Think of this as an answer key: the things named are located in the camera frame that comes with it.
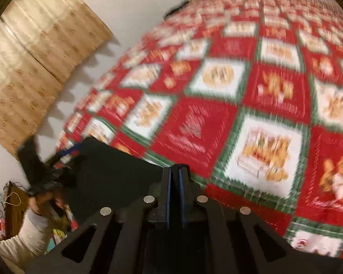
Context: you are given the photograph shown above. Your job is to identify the black pants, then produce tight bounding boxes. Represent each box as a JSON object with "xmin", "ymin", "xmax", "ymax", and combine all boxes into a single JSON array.
[{"xmin": 56, "ymin": 137, "xmax": 205, "ymax": 229}]

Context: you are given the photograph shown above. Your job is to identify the red checked printed blanket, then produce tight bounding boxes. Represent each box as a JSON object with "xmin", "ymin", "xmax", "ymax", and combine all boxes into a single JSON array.
[{"xmin": 56, "ymin": 0, "xmax": 343, "ymax": 260}]

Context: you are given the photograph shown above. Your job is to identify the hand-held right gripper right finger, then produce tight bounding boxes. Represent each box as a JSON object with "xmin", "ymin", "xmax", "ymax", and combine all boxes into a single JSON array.
[{"xmin": 179, "ymin": 164, "xmax": 343, "ymax": 274}]

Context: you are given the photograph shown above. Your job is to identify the beige patterned curtain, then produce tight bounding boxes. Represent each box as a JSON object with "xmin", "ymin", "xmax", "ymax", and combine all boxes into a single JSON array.
[{"xmin": 0, "ymin": 0, "xmax": 114, "ymax": 160}]

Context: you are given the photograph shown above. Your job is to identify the person's left forearm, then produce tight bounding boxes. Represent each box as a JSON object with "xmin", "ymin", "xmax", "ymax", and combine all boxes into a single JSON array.
[{"xmin": 0, "ymin": 210, "xmax": 51, "ymax": 272}]

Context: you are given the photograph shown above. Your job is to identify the person's left hand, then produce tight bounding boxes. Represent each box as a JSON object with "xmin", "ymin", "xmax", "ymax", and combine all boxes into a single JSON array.
[{"xmin": 29, "ymin": 187, "xmax": 67, "ymax": 218}]

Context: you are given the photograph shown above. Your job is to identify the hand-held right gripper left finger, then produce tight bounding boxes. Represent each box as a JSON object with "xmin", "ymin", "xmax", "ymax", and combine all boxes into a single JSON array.
[{"xmin": 26, "ymin": 167, "xmax": 172, "ymax": 274}]

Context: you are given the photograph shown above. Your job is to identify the brown wooden furniture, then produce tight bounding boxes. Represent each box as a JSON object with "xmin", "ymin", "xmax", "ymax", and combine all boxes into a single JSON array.
[{"xmin": 2, "ymin": 181, "xmax": 29, "ymax": 238}]

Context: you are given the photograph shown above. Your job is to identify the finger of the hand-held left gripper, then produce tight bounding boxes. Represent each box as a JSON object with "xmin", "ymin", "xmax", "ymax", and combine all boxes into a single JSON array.
[{"xmin": 47, "ymin": 145, "xmax": 83, "ymax": 166}]

